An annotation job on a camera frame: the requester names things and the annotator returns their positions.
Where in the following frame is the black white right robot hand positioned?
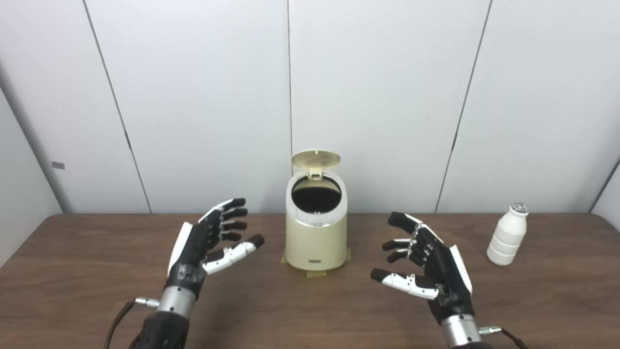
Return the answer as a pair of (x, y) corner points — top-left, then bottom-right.
(371, 211), (475, 324)

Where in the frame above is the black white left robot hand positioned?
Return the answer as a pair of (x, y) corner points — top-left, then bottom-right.
(166, 198), (265, 299)

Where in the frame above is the small white plastic bottle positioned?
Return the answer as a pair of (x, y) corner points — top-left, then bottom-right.
(486, 203), (529, 266)

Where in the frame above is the cream-colored lidded bin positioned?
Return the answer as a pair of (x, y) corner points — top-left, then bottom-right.
(284, 149), (348, 271)

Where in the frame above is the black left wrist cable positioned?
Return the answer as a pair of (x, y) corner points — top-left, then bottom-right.
(103, 297), (160, 349)

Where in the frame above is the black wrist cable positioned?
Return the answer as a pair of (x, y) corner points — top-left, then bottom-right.
(480, 326), (528, 349)
(103, 297), (160, 349)

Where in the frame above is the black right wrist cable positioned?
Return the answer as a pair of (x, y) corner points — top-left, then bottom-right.
(480, 326), (528, 349)

